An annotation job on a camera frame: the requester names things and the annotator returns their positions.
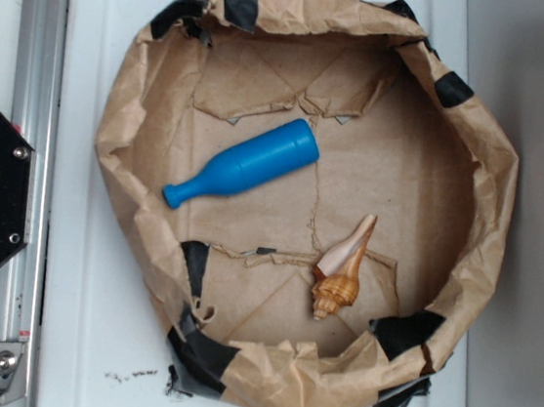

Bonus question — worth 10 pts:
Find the orange conch shell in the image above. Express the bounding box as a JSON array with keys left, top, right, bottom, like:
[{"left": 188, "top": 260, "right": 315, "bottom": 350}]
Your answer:
[{"left": 312, "top": 215, "right": 378, "bottom": 320}]

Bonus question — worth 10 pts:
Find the brown paper lined bin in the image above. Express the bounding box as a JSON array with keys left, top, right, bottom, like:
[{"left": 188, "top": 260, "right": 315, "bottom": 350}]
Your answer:
[{"left": 95, "top": 0, "right": 519, "bottom": 407}]

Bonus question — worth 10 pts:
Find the blue plastic bottle toy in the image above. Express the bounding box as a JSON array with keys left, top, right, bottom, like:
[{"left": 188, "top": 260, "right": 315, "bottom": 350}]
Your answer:
[{"left": 163, "top": 119, "right": 319, "bottom": 209}]

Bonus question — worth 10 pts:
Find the aluminium extrusion rail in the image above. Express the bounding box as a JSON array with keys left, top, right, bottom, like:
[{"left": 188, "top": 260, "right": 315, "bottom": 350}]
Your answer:
[{"left": 0, "top": 0, "right": 68, "bottom": 407}]

